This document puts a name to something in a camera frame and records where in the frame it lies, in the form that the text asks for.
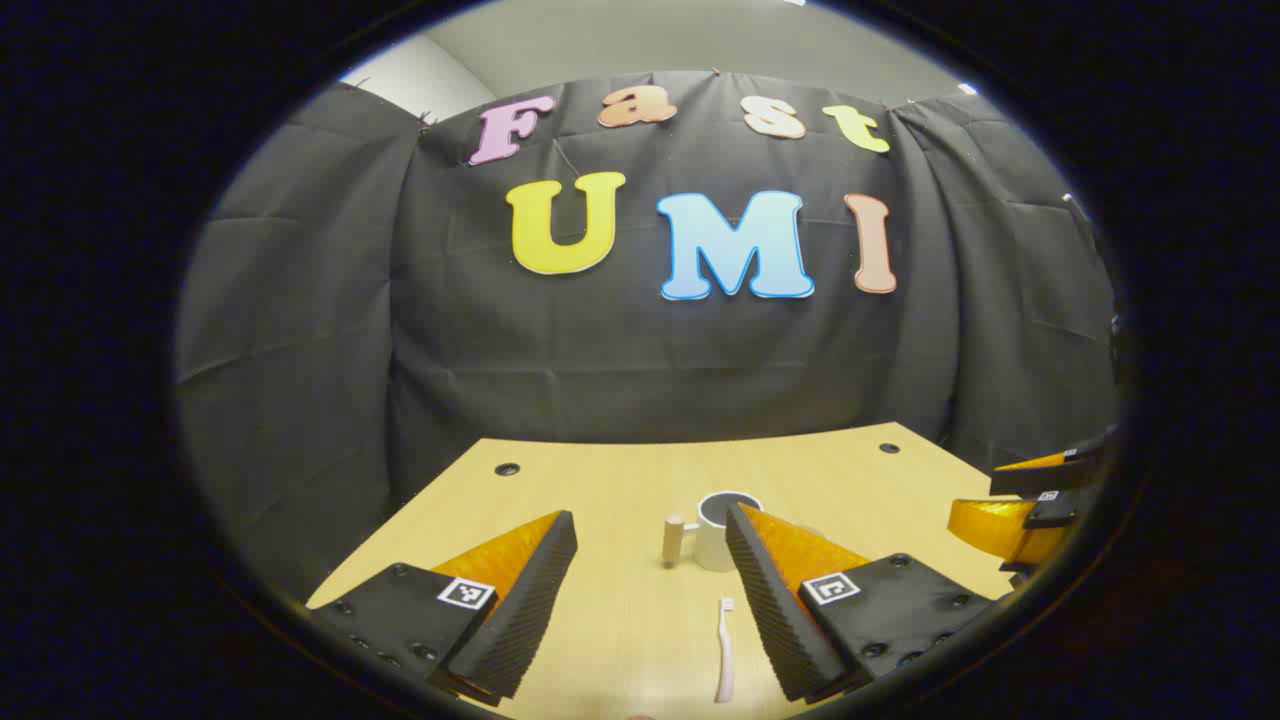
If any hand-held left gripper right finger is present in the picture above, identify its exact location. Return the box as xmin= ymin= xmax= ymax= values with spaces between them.
xmin=725 ymin=501 xmax=1001 ymax=704

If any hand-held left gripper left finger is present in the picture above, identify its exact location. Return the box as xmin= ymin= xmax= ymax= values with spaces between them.
xmin=308 ymin=510 xmax=579 ymax=706

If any pale pink toothbrush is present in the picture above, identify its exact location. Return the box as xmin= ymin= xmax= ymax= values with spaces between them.
xmin=714 ymin=597 xmax=738 ymax=704

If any white cup with wooden handle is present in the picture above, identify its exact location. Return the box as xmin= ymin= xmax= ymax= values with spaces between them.
xmin=662 ymin=490 xmax=766 ymax=573

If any wooden desktop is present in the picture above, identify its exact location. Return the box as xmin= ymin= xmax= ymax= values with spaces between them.
xmin=305 ymin=422 xmax=1061 ymax=719

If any black backdrop cloth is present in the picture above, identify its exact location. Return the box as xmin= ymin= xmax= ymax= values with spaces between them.
xmin=175 ymin=70 xmax=1121 ymax=601

